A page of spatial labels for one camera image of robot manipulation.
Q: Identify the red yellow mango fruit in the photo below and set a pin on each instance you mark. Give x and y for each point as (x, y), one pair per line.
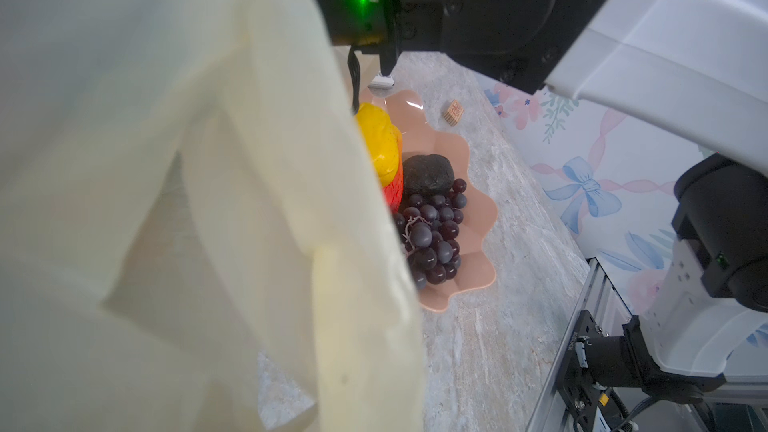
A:
(393, 192)

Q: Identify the yellow lemon fruit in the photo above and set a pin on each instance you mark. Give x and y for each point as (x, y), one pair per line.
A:
(382, 139)

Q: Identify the purple grape bunch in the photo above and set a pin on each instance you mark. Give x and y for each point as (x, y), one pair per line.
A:
(429, 227)

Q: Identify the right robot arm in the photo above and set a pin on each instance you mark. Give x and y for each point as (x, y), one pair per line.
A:
(695, 68)

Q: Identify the small brown biscuit toy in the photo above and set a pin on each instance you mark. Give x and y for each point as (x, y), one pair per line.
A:
(453, 113)

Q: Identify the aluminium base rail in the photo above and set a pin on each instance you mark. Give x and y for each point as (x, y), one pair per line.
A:
(571, 400)

